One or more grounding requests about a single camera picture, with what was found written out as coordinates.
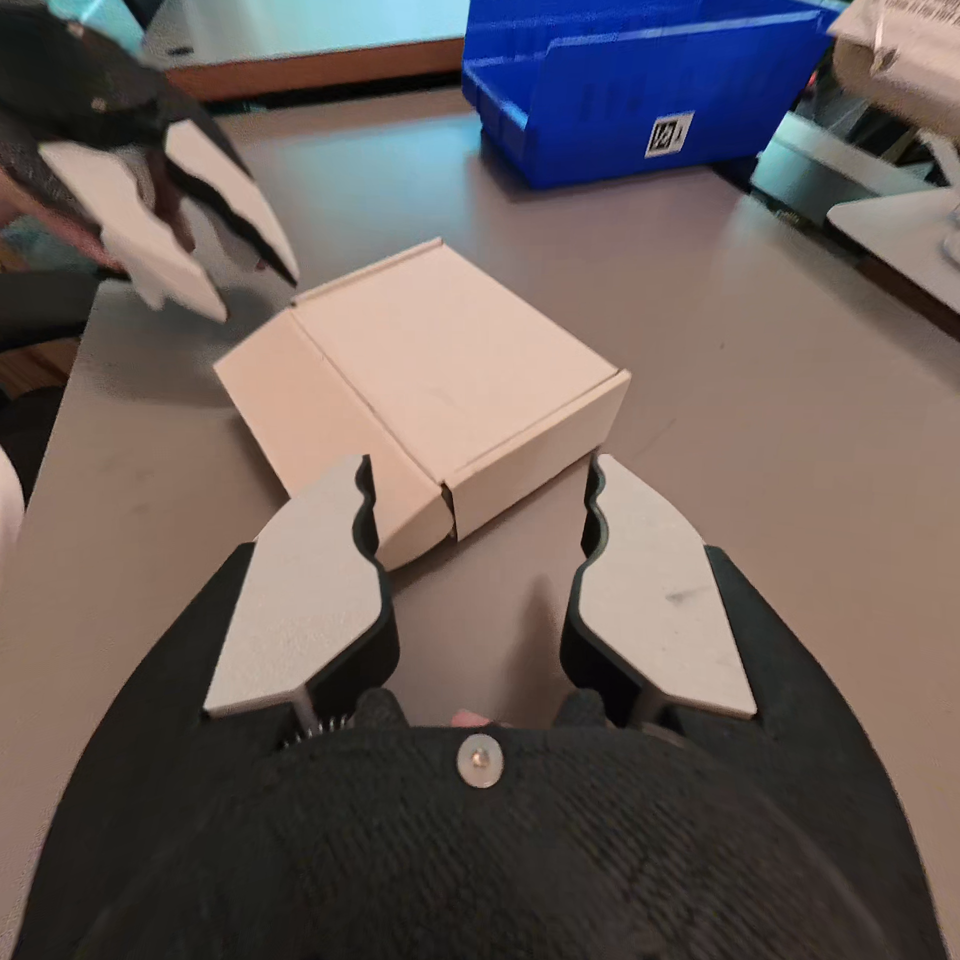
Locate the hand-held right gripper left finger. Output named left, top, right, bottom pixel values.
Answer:
left=202, top=453, right=401, bottom=736

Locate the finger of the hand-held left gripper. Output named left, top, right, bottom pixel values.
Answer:
left=166, top=118, right=303, bottom=289
left=37, top=141, right=230, bottom=325

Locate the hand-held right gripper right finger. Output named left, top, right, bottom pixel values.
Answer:
left=559, top=452, right=759, bottom=730

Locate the white cardboard box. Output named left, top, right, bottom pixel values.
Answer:
left=213, top=237, right=633, bottom=571

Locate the blue plastic bin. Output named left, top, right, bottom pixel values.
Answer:
left=461, top=0, right=849, bottom=190

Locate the person's left hand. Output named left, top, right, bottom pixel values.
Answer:
left=0, top=174, right=135, bottom=282

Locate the white table with brown edge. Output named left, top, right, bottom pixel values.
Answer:
left=142, top=0, right=470, bottom=104

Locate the printed instruction sheet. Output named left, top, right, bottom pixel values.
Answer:
left=828, top=0, right=960, bottom=76

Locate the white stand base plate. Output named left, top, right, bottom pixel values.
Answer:
left=825, top=187, right=960, bottom=316

